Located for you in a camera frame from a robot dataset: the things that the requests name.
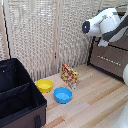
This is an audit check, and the brown drawer with handle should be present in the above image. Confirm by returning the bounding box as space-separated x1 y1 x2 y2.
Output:
94 32 128 51
88 41 128 80

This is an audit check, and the brown drawer cabinet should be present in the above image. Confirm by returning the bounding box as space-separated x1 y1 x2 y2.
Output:
86 8 128 83

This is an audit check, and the bamboo folding screen panel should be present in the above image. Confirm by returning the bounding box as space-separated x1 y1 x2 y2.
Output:
0 0 8 63
3 0 59 83
56 0 128 78

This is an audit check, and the yellow bowl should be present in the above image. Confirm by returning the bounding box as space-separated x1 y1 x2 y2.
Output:
35 78 54 94

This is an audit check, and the blue bowl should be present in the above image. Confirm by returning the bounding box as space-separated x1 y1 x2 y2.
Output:
53 86 73 105

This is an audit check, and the black fabric storage box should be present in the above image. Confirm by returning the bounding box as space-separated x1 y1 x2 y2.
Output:
0 58 48 128

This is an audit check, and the white rounded object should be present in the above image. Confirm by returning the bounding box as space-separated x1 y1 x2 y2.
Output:
112 109 128 128

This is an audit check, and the silver drawer handle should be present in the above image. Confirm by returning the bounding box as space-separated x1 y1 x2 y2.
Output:
96 54 123 67

